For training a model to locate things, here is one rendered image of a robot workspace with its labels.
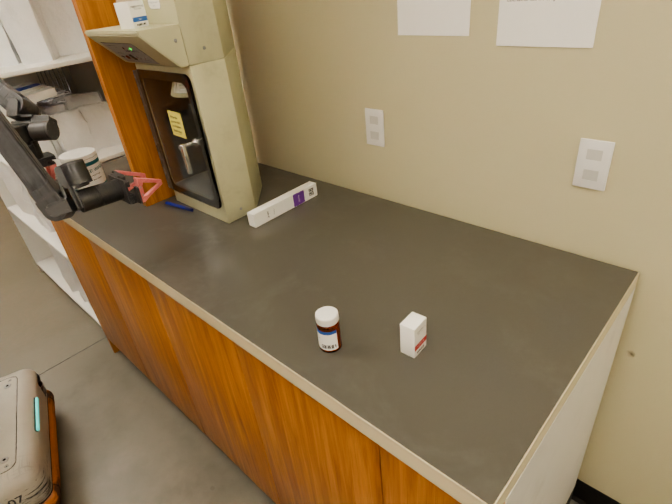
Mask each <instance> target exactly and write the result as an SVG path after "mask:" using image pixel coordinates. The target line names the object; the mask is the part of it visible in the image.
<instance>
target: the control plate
mask: <svg viewBox="0 0 672 504"><path fill-rule="evenodd" d="M100 43H102V44H103V45H105V46H106V47H108V48H109V49H111V50H112V51H114V52H115V53H116V54H118V55H119V56H121V57H122V58H124V59H125V60H127V61H131V62H141V63H151V64H159V63H157V62H156V61H155V60H153V59H152V58H150V57H149V56H148V55H146V54H145V53H143V52H142V51H141V50H139V49H138V48H136V47H135V46H134V45H132V44H128V43H105V42H100ZM122 47H123V48H125V49H123V48H122ZM129 48H131V49H132V50H130V49H129ZM128 54H130V55H132V56H134V57H135V58H136V56H137V57H139V58H138V60H135V59H133V58H132V57H131V56H129V55H128ZM122 55H123V56H125V57H123V56H122ZM126 55H127V56H129V57H130V58H131V59H128V58H127V57H126ZM140 57H142V58H143V59H140ZM144 57H146V58H147V59H146V60H145V59H144Z"/></svg>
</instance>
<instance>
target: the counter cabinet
mask: <svg viewBox="0 0 672 504"><path fill-rule="evenodd" d="M51 222H52V225H53V227H54V229H55V231H56V233H57V235H58V237H59V239H60V241H61V243H62V245H63V247H64V250H65V252H66V254H67V256H68V258H69V260H70V262H71V264H72V266H73V268H74V270H75V273H76V275H77V277H78V279H79V281H80V283H81V285H82V287H83V289H84V291H85V293H86V296H87V298H88V300H89V302H90V304H91V306H92V308H93V310H94V312H95V314H96V316H97V319H98V321H99V323H100V325H101V327H102V329H103V331H104V333H105V335H106V337H107V339H108V341H109V344H110V346H111V348H112V350H113V352H114V353H116V352H118V351H121V352H122V353H123V354H124V355H125V356H126V357H127V358H128V359H129V360H130V361H131V362H132V363H133V364H134V365H135V366H136V367H137V368H138V369H139V370H140V371H141V372H142V373H143V374H144V375H145V376H146V377H147V378H148V379H150V380H151V381H152V382H153V383H154V384H155V385H156V386H157V387H158V388H159V389H160V390H161V391H162V392H163V393H164V394H165V395H166V396H167V397H168V398H169V399H170V400H171V401H172V402H173V403H174V404H175V405H176V406H177V407H178V408H179V409H180V410H181V411H182V412H183V413H184V414H185V415H186V416H187V417H188V418H189V419H190V420H191V421H192V422H193V423H194V424H195V425H196V426H197V427H198V428H199V429H200V430H201V431H202V432H203V433H204V434H205V435H206V436H207V437H208V438H209V439H211V440H212V441H213V442H214V443H215V444H216V445H217V446H218V447H219V448H220V449H221V450H222V451H223V452H224V453H225V454H226V455H227V456H228V457H229V458H230V459H231V460H232V461H233V462H234V463H235V464H236V465H237V466H238V467H239V468H240V469H241V470H242V471H243V472H244V473H245V474H246V475H247V476H248V477H249V478H250V479H251V480H252V481H253V482H254V483H255V484H256V485H257V486H258V487H259V488H260V489H261V490H262V491H263V492H264V493H265V494H266V495H267V496H268V497H269V498H270V499H271V500H273V501H274V502H275V503H276V504H461V503H460V502H459V501H457V500H456V499H454V498H453V497H451V496H450V495H449V494H447V493H446V492H444V491H443V490H442V489H440V488H439V487H437V486H436V485H435V484H433V483H432V482H430V481H429V480H428V479H426V478H425V477H423V476H422V475H420V474H419V473H418V472H416V471H415V470H413V469H412V468H411V467H409V466H408V465H406V464H405V463H404V462H402V461H401V460H399V459H398V458H397V457H395V456H394V455H392V454H391V453H390V452H388V451H387V450H385V449H384V448H382V447H381V446H380V445H378V444H377V443H375V442H374V441H373V440H371V439H370V438H368V437H367V436H366V435H364V434H363V433H361V432H360V431H359V430H357V429H356V428H354V427H353V426H351V425H350V424H349V423H347V422H346V421H344V420H343V419H342V418H340V417H339V416H337V415H336V414H335V413H333V412H332V411H330V410H329V409H328V408H326V407H325V406H323V405H322V404H321V403H319V402H318V401H316V400H315V399H313V398H312V397H311V396H309V395H308V394H306V393H305V392H304V391H302V390H301V389H299V388H298V387H297V386H295V385H294V384H292V383H291V382H290V381H288V380H287V379H285V378H284V377H282V376H281V375H280V374H278V373H277V372H275V371H274V370H273V369H271V368H270V367H268V366H267V365H266V364H264V363H263V362H261V361H260V360H259V359H257V358H256V357H254V356H253V355H252V354H250V353H249V352H247V351H246V350H244V349H243V348H242V347H240V346H239V345H237V344H236V343H235V342H233V341H232V340H230V339H229V338H228V337H226V336H225V335H223V334H222V333H221V332H219V331H218V330H216V329H215V328H214V327H212V326H211V325H209V324H208V323H206V322H205V321H204V320H202V319H201V318H199V317H198V316H197V315H195V314H194V313H192V312H191V311H190V310H188V309H187V308H185V307H184V306H183V305H181V304H180V303H178V302H177V301H175V300H174V299H173V298H171V297H170V296H168V295H167V294H166V293H164V292H163V291H161V290H160V289H159V288H157V287H156V286H154V285H153V284H152V283H150V282H149V281H147V280H146V279H145V278H143V277H142V276H140V275H139V274H137V273H136V272H135V271H133V270H132V269H130V268H129V267H128V266H126V265H125V264H123V263H122V262H121V261H119V260H118V259H116V258H115V257H114V256H112V255H111V254H109V253H108V252H107V251H105V250H104V249H102V248H101V247H99V246H98V245H97V244H95V243H94V242H92V241H91V240H90V239H88V238H87V237H85V236H84V235H83V234H81V233H80V232H78V231H77V230H76V229H74V228H73V227H71V226H70V225H69V224H67V223H66V222H64V221H63V220H60V221H51ZM635 288H636V287H635ZM635 288H634V290H633V292H632V293H631V295H630V296H629V298H628V300H627V301H626V303H625V305H624V306H623V308H622V310H621V311H620V313H619V315H618V316H617V318H616V319H615V321H614V323H613V324H612V326H611V328H610V329H609V331H608V333H607V334H606V336H605V338H604V339H603V341H602V342H601V344H600V346H599V347H598V349H597V351H596V352H595V354H594V356H593V357H592V359H591V361H590V362H589V364H588V366H587V367H586V369H585V370H584V372H583V374H582V375H581V377H580V379H579V380H578V382H577V384H576V385H575V387H574V389H573V390H572V392H571V393H570V395H569V397H568V398H567V400H566V402H565V403H564V405H563V407H562V408H561V410H560V412H559V413H558V415H557V416H556V418H555V420H554V421H553V423H552V425H551V426H550V428H549V430H548V431H547V433H546V435H545V436H544V438H543V439H542V441H541V443H540V444H539V446H538V448H537V449H536V451H535V453H534V454H533V456H532V458H531V459H530V461H529V462H528V464H527V466H526V467H525V469H524V471H523V472H522V474H521V476H520V477H519V479H518V481H517V482H516V484H515V486H514V487H513V489H512V490H511V492H510V494H509V495H508V497H507V499H506V500H505V502H504V504H570V501H571V497H572V494H573V491H574V487H575V484H576V481H577V478H578V474H579V471H580V468H581V465H582V461H583V458H584V455H585V451H586V448H587V445H588V442H589V438H590V435H591V432H592V429H593V425H594V422H595V419H596V416H597V412H598V409H599V406H600V402H601V399H602V396H603V393H604V389H605V386H606V383H607V380H608V376H609V373H610V370H611V366H612V363H613V360H614V357H615V353H616V350H617V347H618V344H619V340H620V337H621V334H622V331H623V327H624V324H625V321H626V317H627V314H628V311H629V308H630V304H631V301H632V298H633V295H634V291H635Z"/></svg>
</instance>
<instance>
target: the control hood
mask: <svg viewBox="0 0 672 504"><path fill-rule="evenodd" d="M85 34H86V36H88V37H89V38H91V39H92V40H94V41H95V42H97V43H98V44H100V45H101V46H103V47H104V48H106V49H107V50H109V51H110V52H112V53H113V54H115V55H116V56H118V57H119V58H121V59H122V60H124V61H125V62H129V63H139V64H148V65H158V66H168V67H178V68H184V67H188V65H189V63H188V59H187V55H186V51H185V47H184V43H183V39H182V35H181V31H180V27H179V25H178V24H149V26H146V27H140V28H135V29H121V26H120V25H118V26H111V27H105V28H99V29H93V30H86V31H85ZM100 42H105V43H128V44H132V45H134V46H135V47H136V48H138V49H139V50H141V51H142V52H143V53H145V54H146V55H148V56H149V57H150V58H152V59H153V60H155V61H156V62H157V63H159V64H151V63H141V62H131V61H127V60H125V59H124V58H122V57H121V56H119V55H118V54H116V53H115V52H114V51H112V50H111V49H109V48H108V47H106V46H105V45H103V44H102V43H100Z"/></svg>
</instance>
